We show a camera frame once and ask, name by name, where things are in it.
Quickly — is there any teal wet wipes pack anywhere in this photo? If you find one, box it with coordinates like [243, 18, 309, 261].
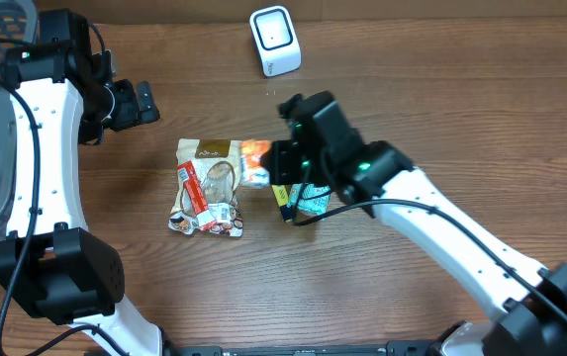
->
[287, 184, 331, 217]

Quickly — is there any yellow highlighter marker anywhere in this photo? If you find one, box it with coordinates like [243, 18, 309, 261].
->
[271, 185, 293, 223]

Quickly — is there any orange tissue pack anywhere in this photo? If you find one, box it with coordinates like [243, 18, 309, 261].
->
[240, 139, 271, 188]

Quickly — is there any beige brown snack pouch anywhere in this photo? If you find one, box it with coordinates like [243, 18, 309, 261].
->
[168, 138, 243, 238]

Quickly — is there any red stick sachet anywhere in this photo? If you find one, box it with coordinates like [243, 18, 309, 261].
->
[177, 161, 217, 231]

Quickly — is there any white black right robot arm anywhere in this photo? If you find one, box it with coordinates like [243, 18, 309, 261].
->
[260, 91, 567, 355]

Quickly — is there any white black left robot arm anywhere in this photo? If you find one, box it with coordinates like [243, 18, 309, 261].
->
[0, 9, 170, 355]

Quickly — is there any white barcode scanner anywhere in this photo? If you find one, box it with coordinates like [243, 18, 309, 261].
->
[248, 5, 302, 77]

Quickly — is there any black aluminium rail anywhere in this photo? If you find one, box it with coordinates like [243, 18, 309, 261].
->
[164, 340, 433, 356]

